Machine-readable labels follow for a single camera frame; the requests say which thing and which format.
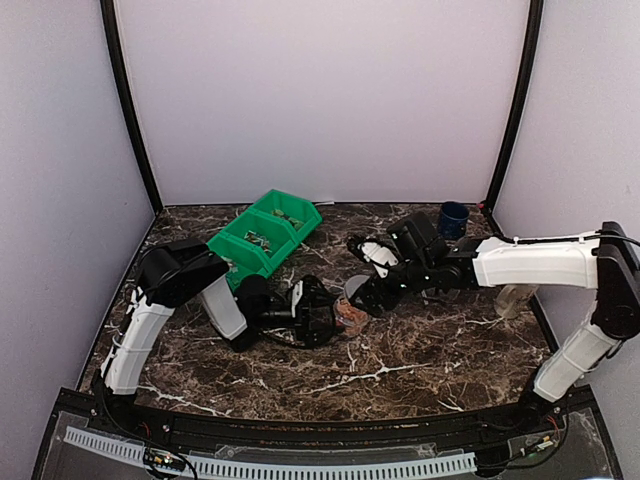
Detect black front rail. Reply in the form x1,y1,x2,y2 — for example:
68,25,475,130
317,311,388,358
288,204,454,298
89,400,566,450

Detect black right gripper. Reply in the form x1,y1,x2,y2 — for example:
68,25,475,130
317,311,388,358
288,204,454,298
349,257,435,318

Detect white slotted cable duct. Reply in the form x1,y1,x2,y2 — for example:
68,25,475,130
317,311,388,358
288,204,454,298
62,426,477,479

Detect lollipop candies pile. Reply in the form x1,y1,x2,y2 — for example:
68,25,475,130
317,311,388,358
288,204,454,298
244,230,270,252

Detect yellow-green gummy candies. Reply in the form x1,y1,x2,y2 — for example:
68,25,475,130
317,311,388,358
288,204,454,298
270,209,305,230

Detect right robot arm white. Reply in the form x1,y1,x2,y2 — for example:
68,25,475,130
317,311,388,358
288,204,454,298
347,219,639,434

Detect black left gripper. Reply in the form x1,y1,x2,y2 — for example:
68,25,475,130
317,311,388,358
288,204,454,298
253,287,345,347

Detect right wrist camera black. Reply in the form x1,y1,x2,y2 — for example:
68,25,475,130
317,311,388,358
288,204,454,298
347,210,449,279

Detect white round lid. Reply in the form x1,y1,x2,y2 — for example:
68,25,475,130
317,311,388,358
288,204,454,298
344,275,369,301

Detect dark blue mug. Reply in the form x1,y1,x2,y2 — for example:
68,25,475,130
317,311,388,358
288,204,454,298
437,201,470,240

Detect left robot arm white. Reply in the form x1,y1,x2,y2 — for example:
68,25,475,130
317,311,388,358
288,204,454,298
92,238,338,397

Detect beige ceramic mug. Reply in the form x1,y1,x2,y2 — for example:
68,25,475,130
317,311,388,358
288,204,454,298
494,284,538,319

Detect green three-compartment candy bin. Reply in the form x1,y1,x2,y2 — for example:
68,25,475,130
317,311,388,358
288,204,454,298
207,190,323,290

